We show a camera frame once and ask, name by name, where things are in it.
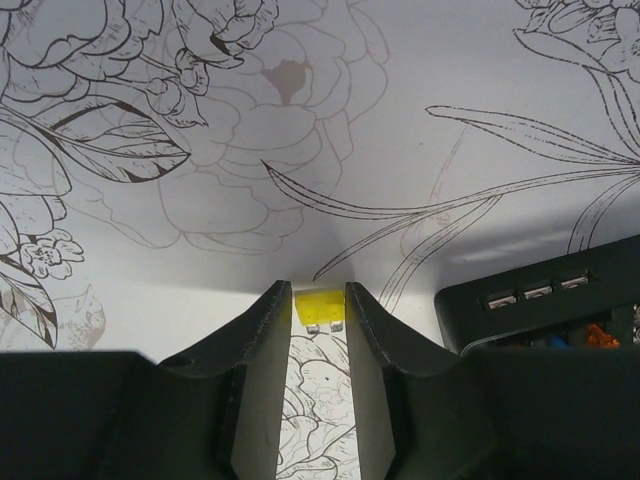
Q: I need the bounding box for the floral patterned table mat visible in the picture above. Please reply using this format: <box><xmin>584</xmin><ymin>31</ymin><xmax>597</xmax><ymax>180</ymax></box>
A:
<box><xmin>1</xmin><ymin>1</ymin><xmax>639</xmax><ymax>479</ymax></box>

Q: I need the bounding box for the yellow blade fuse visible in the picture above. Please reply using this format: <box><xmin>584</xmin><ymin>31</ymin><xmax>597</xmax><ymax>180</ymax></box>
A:
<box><xmin>294</xmin><ymin>289</ymin><xmax>345</xmax><ymax>335</ymax></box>

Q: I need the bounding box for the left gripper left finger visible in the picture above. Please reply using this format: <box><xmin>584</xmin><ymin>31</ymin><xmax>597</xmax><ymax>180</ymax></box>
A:
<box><xmin>1</xmin><ymin>281</ymin><xmax>292</xmax><ymax>479</ymax></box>

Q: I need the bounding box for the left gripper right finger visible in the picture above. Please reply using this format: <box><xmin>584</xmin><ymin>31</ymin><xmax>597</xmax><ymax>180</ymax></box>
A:
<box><xmin>345</xmin><ymin>282</ymin><xmax>639</xmax><ymax>479</ymax></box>

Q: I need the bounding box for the black fuse box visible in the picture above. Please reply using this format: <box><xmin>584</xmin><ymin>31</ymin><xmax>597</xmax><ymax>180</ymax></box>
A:
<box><xmin>435</xmin><ymin>236</ymin><xmax>639</xmax><ymax>354</ymax></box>

